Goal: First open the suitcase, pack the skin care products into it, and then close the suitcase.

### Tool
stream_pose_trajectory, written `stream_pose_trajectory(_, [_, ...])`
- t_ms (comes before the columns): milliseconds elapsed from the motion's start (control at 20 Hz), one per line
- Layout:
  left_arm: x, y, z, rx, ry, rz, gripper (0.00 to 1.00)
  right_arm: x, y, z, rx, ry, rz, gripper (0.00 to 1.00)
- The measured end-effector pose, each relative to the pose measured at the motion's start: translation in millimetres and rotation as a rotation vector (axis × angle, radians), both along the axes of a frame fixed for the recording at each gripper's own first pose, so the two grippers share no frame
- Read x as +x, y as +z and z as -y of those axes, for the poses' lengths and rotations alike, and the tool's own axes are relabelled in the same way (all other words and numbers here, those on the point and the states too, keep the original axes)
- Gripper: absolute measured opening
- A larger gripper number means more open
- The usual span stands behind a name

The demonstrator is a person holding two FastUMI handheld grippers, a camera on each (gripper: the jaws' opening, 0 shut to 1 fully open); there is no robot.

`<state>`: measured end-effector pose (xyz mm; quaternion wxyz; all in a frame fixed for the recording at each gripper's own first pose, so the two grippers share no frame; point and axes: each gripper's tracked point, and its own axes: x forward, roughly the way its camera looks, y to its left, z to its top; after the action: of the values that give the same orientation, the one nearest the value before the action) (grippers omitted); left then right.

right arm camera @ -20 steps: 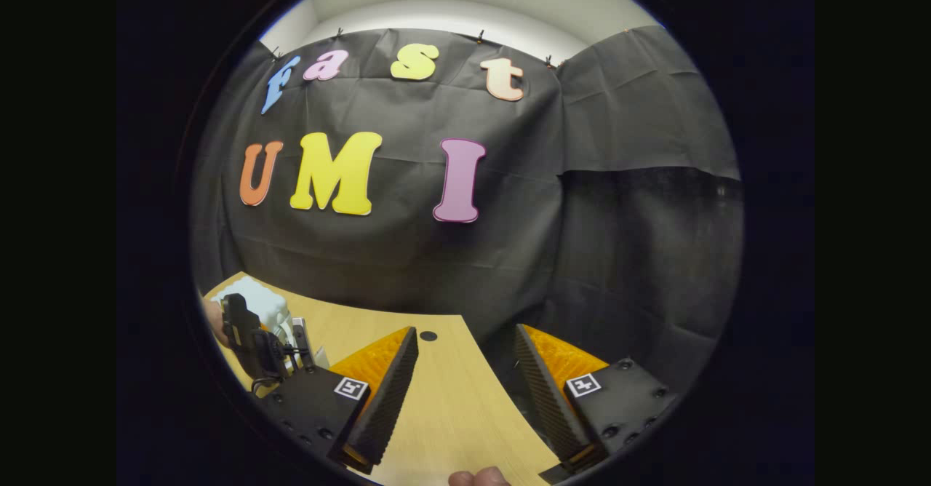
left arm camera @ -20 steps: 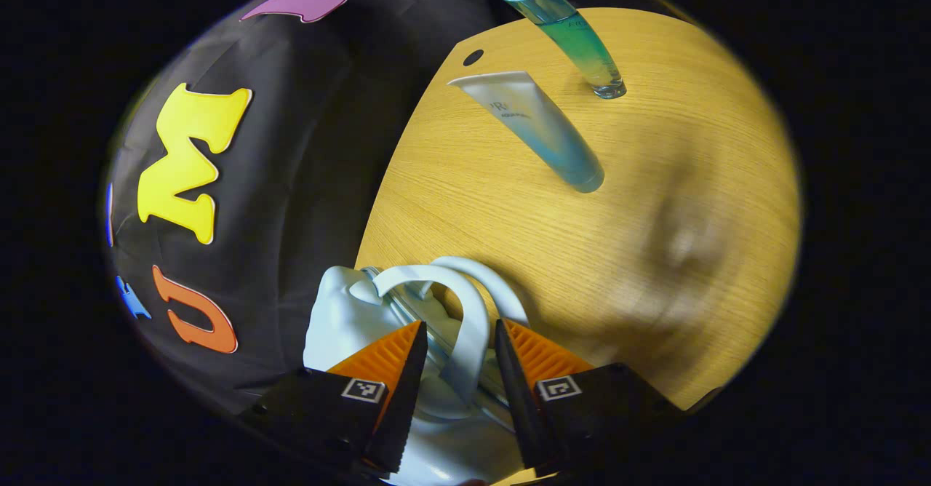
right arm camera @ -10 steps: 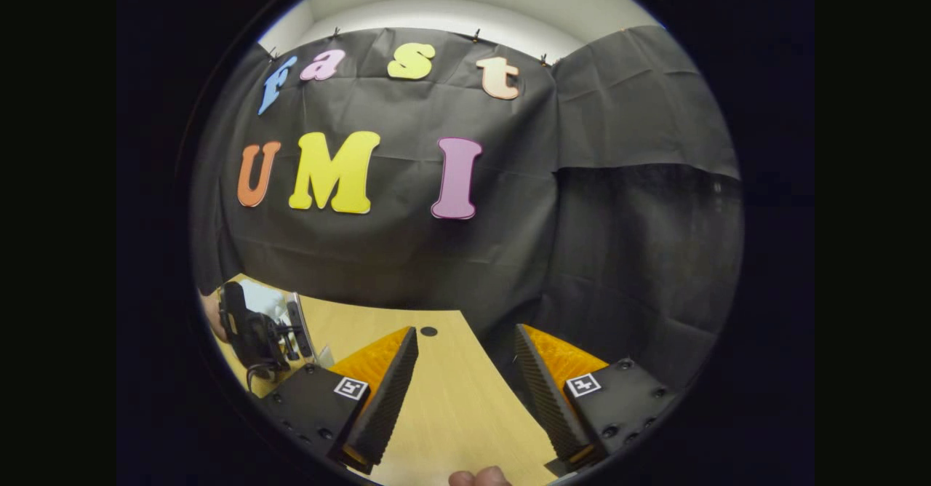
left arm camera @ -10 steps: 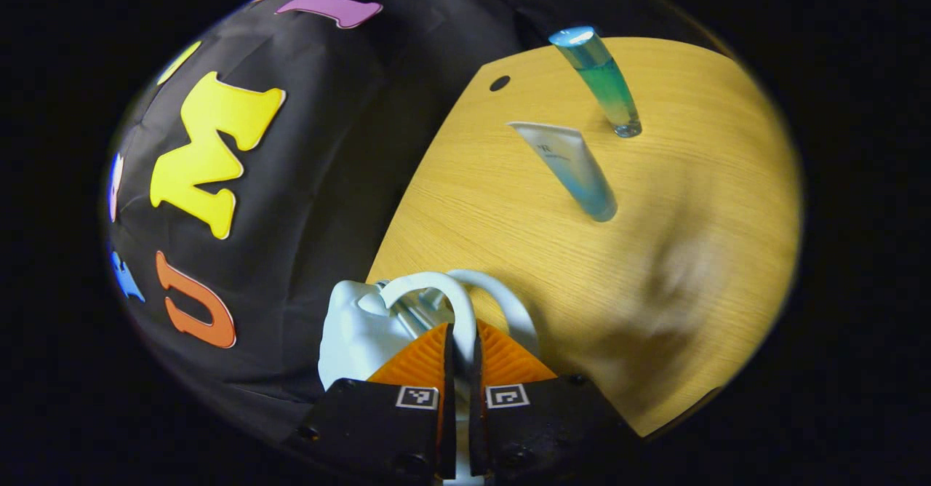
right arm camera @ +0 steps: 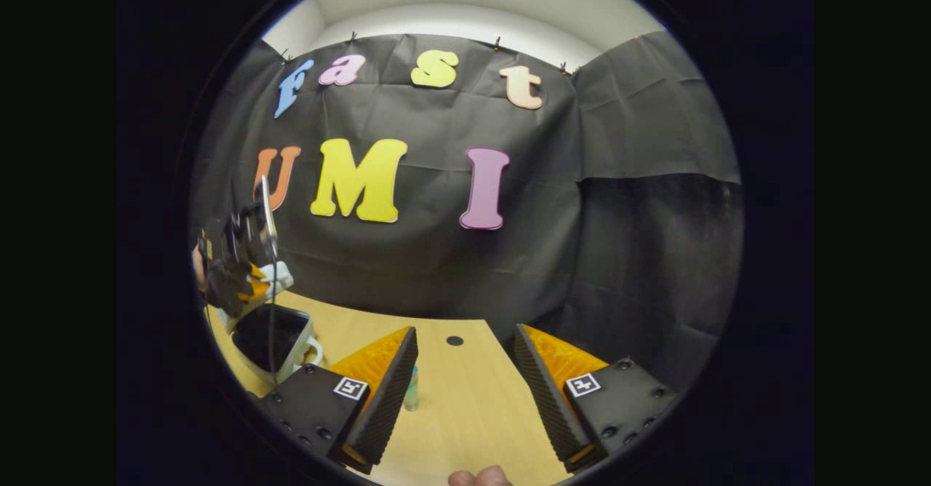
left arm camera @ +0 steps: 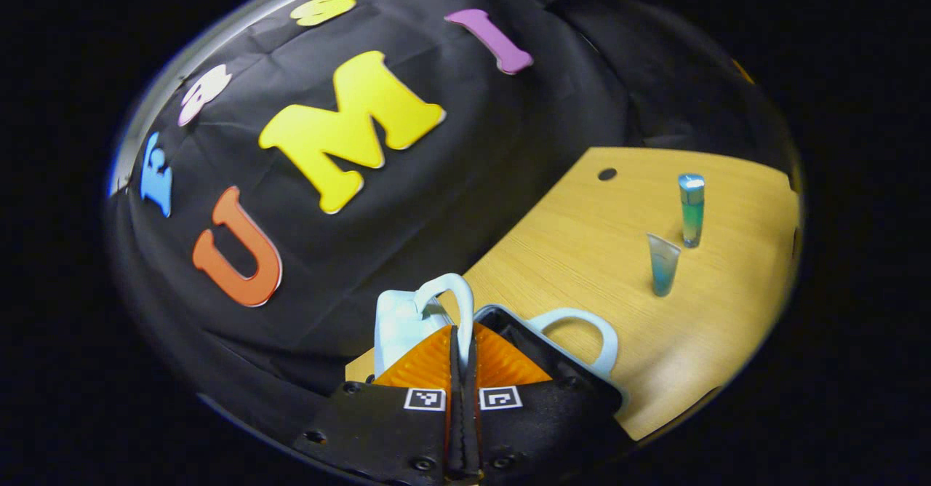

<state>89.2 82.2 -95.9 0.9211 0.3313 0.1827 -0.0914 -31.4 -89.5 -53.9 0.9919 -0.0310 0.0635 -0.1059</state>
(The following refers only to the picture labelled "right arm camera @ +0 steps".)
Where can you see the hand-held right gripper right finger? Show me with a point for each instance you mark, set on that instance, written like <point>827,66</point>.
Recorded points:
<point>549,399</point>

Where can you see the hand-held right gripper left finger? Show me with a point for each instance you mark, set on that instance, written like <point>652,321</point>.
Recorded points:
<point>389,399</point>

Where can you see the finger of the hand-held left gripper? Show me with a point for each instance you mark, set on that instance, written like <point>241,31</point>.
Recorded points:
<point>254,286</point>

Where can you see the blue cylindrical bottle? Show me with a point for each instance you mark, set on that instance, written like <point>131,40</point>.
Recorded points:
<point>412,395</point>

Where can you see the small light blue suitcase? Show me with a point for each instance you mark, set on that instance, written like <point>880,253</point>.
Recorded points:
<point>258,340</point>

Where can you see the black table grommet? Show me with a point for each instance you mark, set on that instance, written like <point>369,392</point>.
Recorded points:
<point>454,340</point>

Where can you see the black backdrop cloth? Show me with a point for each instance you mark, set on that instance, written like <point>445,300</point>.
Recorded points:
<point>436,268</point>

